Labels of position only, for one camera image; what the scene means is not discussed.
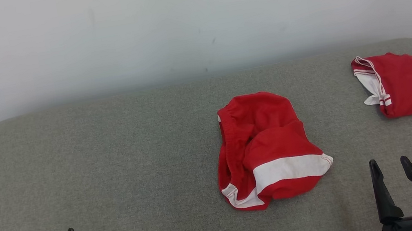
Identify red shorts with white stripe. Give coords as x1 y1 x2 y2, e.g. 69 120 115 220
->
205 82 340 217

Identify grey fabric sofa seat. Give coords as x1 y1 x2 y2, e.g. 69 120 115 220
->
0 36 412 231

